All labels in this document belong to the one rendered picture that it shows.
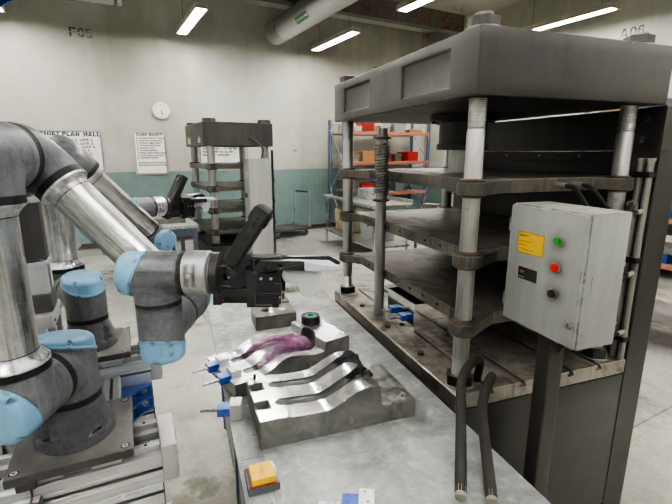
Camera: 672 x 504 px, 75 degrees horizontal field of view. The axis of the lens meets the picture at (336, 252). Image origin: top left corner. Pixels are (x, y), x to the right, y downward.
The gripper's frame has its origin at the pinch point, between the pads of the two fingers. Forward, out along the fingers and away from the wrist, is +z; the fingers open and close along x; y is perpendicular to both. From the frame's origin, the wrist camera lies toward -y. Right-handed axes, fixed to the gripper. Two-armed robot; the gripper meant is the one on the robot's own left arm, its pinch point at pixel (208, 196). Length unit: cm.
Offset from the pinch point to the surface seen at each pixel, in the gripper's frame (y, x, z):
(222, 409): 54, 57, -34
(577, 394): 60, 140, 79
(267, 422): 47, 77, -34
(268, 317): 58, 14, 25
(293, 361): 51, 56, -1
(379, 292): 48, 43, 76
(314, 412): 46, 84, -22
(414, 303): 40, 70, 62
